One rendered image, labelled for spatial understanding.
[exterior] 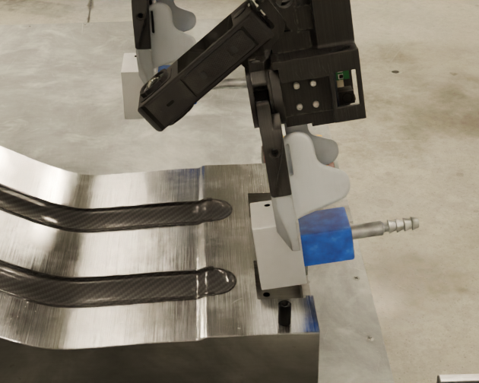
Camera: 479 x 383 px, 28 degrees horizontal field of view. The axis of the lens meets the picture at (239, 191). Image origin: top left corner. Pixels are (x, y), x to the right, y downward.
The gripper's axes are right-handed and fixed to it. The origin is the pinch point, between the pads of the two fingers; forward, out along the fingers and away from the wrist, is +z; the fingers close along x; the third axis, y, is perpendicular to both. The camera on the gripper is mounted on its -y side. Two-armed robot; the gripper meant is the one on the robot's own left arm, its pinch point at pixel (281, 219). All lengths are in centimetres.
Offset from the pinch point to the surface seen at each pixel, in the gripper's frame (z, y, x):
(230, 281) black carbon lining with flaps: 5.0, -4.9, 0.5
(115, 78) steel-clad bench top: 3, -20, 61
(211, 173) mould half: 2.2, -6.0, 17.5
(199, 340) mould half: 5.8, -7.5, -6.5
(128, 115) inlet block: -2.2, -14.0, 26.4
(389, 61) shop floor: 67, 46, 254
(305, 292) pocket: 7.1, 1.0, 0.6
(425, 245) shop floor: 81, 34, 143
